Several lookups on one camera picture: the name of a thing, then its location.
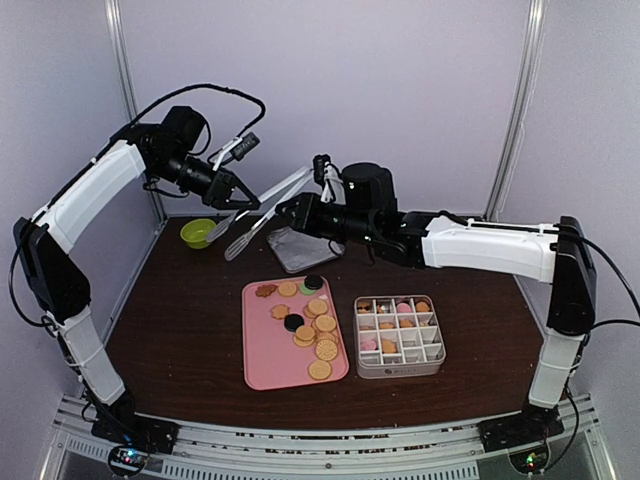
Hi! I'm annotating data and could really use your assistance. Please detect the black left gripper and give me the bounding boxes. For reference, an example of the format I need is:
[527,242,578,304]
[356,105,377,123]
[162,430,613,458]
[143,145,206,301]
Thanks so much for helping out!
[151,148,261,209]

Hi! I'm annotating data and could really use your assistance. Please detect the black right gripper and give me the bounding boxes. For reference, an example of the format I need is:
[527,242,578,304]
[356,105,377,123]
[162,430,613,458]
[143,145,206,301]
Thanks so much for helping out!
[276,191,378,247]

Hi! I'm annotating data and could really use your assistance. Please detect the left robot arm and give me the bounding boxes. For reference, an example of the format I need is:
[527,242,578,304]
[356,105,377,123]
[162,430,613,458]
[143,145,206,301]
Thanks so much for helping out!
[14,106,260,444]

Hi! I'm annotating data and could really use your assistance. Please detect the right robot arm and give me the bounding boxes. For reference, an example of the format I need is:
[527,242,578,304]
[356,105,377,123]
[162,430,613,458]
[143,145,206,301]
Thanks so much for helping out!
[275,162,597,442]

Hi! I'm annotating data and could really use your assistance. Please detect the green plastic bowl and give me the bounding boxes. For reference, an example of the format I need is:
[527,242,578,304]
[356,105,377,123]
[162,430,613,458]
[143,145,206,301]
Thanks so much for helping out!
[180,218,217,250]

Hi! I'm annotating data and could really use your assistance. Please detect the black sandwich cookie right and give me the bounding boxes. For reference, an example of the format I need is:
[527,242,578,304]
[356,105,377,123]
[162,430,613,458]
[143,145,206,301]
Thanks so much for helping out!
[303,275,324,291]

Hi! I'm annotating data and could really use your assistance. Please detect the black sandwich cookie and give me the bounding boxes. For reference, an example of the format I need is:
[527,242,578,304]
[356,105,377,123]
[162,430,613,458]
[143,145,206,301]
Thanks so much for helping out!
[283,314,305,333]
[303,275,324,291]

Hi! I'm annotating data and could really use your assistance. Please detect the brown leaf cookie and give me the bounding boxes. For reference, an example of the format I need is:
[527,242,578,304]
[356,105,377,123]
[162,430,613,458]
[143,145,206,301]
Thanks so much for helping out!
[255,283,278,298]

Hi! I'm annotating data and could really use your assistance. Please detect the flower shaped butter cookie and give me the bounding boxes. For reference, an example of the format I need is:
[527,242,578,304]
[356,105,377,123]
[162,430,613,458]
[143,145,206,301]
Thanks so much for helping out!
[270,304,290,320]

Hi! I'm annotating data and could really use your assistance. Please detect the black sandwich cookie centre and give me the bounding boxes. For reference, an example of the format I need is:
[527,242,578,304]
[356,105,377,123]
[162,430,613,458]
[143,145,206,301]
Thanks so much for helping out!
[283,314,305,333]

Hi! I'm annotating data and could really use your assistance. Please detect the pink plastic tray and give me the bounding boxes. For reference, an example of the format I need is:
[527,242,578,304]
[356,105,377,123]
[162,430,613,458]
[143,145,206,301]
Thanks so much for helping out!
[242,276,349,391]

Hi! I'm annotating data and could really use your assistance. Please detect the round dotted biscuit top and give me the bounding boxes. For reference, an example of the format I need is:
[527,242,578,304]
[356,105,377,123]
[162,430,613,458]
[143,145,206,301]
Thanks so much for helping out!
[315,339,339,362]

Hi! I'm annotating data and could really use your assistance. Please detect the round dotted biscuit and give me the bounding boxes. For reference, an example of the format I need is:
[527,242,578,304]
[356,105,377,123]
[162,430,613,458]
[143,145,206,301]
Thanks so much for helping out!
[307,359,332,381]
[315,339,339,362]

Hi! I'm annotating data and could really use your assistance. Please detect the pink sandwich cookie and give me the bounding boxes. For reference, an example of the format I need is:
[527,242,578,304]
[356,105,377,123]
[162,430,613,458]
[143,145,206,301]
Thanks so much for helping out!
[360,338,378,351]

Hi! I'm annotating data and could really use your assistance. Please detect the round dotted biscuit bottom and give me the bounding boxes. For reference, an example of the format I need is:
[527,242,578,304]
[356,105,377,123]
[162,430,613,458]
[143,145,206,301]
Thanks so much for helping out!
[307,359,332,381]

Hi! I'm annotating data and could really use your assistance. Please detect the silver divided cookie tin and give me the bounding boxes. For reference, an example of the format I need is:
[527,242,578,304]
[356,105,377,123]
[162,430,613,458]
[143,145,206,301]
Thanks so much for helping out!
[354,294,447,380]

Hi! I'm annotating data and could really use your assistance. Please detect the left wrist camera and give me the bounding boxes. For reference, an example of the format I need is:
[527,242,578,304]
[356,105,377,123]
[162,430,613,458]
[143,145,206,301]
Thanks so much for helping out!
[223,132,260,163]

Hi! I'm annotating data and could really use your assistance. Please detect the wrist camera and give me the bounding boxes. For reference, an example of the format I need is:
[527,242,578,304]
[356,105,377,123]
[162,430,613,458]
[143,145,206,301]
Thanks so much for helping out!
[312,154,331,187]
[223,132,260,163]

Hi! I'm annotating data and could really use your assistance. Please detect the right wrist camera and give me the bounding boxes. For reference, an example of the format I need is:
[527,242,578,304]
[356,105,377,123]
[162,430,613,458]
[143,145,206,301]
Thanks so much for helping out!
[312,154,331,187]

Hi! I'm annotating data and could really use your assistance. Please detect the black braided cable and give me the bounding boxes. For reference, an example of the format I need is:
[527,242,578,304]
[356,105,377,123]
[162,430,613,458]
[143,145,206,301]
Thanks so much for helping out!
[129,83,267,161]

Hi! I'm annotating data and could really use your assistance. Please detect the left metal frame post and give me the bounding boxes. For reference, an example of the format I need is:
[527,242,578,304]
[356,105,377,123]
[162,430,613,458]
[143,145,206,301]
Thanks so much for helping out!
[104,0,138,120]

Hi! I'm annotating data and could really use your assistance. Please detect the metal frame post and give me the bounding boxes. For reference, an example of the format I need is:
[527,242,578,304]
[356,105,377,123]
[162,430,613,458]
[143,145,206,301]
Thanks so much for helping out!
[104,0,138,120]
[484,0,547,220]

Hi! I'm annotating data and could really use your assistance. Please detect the right metal frame post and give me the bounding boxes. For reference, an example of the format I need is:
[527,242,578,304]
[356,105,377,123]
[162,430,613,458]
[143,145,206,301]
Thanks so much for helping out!
[484,0,547,220]

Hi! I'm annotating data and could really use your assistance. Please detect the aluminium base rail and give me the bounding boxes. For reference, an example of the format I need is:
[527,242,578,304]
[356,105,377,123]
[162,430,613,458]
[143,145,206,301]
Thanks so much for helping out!
[36,395,621,479]

